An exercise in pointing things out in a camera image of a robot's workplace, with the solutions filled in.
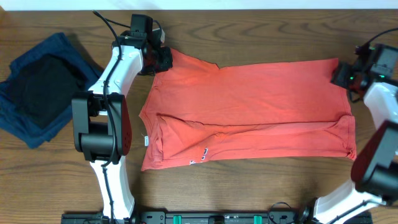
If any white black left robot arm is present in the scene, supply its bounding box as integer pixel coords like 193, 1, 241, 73
72, 29, 172, 223

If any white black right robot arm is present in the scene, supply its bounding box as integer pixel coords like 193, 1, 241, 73
295, 64, 397, 223

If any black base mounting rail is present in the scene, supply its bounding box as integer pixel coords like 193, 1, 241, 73
60, 211, 373, 224

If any red t-shirt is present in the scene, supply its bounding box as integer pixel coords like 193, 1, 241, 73
140, 50, 356, 170

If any folded black garment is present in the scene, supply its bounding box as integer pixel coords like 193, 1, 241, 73
6, 54, 86, 129

